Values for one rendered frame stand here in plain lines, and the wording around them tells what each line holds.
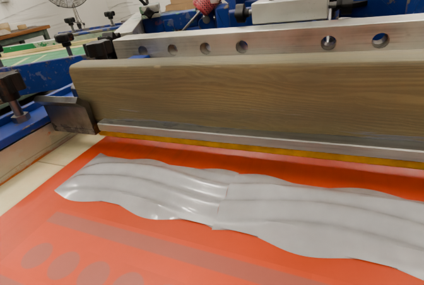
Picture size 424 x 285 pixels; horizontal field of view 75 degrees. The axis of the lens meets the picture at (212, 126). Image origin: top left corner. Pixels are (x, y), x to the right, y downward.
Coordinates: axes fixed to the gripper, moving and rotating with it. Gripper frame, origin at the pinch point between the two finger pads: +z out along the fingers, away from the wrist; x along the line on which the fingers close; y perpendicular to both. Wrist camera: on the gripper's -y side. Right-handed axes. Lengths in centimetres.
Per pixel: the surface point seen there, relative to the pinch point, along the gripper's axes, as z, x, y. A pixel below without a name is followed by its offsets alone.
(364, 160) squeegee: 15.7, 0.5, -10.8
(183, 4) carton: 27, -364, 203
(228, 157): 16.7, 1.1, 2.0
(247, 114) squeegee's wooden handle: 11.1, 1.6, -0.7
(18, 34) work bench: 25, -187, 319
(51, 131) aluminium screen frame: 14.2, 3.5, 25.5
